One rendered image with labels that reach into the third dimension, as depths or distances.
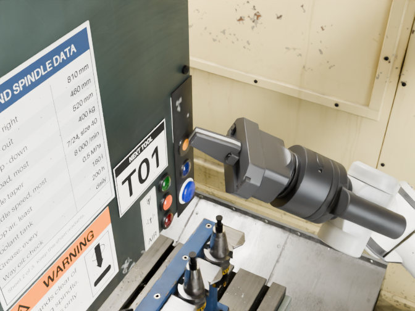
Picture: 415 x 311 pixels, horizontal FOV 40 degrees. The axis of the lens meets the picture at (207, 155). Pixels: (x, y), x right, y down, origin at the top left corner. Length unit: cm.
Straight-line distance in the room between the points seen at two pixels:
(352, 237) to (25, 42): 51
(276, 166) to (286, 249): 110
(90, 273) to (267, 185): 23
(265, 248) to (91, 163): 129
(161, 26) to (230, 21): 88
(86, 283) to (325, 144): 103
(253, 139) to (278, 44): 74
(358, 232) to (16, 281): 45
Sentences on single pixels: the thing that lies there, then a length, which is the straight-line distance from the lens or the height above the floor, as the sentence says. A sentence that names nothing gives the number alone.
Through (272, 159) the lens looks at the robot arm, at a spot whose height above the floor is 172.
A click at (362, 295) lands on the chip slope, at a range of 174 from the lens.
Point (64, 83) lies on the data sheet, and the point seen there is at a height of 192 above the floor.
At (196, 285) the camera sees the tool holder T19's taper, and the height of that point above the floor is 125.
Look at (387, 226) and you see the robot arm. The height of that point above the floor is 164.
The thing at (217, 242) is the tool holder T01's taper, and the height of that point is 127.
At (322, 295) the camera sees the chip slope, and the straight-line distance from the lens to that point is 174.
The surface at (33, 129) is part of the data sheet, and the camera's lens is 47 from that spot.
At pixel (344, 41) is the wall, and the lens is 137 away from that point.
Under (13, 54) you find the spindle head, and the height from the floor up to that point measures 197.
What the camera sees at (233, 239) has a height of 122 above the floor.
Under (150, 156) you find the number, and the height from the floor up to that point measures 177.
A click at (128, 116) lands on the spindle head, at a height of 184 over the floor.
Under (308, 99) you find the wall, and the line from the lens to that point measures 146.
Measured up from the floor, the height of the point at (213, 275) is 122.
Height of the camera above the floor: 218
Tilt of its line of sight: 40 degrees down
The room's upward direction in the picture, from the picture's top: straight up
